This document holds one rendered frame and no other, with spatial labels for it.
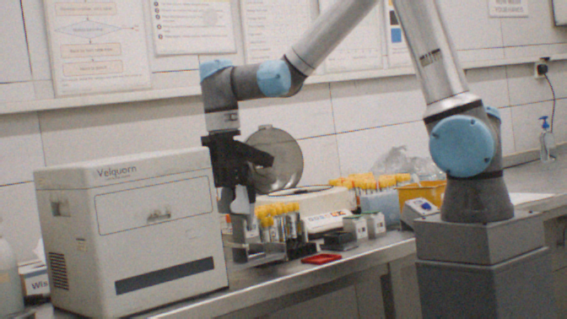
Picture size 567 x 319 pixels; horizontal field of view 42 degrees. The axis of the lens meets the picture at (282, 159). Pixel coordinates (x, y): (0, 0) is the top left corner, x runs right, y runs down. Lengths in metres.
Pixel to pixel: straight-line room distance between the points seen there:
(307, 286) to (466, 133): 0.51
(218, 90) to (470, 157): 0.54
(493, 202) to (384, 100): 1.31
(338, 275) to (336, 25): 0.56
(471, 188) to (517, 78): 1.94
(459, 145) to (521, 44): 2.15
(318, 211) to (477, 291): 0.68
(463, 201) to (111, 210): 0.70
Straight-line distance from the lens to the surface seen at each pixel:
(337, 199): 2.10
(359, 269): 1.74
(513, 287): 1.55
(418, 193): 2.08
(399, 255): 1.83
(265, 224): 1.72
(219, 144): 1.57
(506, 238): 1.55
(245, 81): 1.54
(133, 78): 2.18
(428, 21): 1.43
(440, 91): 1.42
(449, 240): 1.56
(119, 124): 2.15
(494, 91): 3.31
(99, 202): 1.41
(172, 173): 1.48
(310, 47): 1.62
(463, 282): 1.54
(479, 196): 1.54
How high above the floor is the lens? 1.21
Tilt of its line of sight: 3 degrees down
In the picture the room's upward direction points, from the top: 8 degrees counter-clockwise
